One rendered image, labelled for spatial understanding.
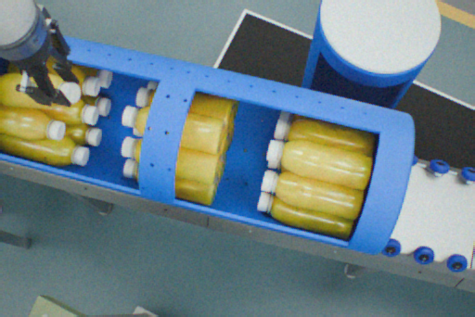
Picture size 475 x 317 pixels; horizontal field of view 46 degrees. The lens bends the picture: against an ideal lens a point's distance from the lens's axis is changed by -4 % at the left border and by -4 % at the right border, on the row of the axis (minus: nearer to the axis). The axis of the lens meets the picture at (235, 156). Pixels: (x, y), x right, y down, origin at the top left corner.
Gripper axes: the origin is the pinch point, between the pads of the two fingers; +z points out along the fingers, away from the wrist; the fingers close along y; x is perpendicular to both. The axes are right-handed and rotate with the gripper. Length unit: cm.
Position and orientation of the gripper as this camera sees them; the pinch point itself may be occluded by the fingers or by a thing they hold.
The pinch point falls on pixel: (62, 85)
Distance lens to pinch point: 107.0
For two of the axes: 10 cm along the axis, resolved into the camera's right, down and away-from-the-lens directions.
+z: 0.3, 2.6, 9.7
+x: -9.7, -2.3, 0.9
